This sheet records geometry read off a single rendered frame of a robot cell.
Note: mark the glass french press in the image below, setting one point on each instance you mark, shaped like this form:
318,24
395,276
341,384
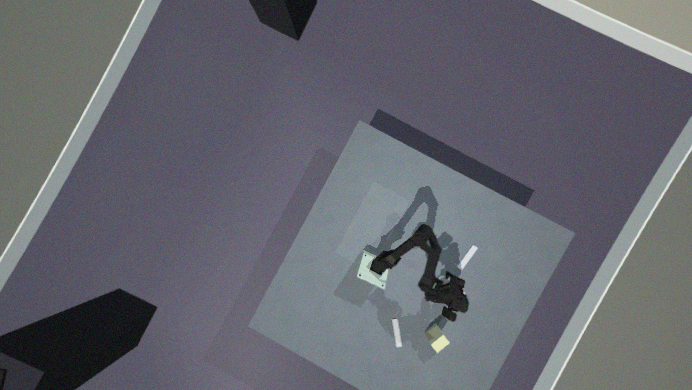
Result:
446,279

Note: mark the white flat bar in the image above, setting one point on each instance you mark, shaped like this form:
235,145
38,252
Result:
467,257
397,334

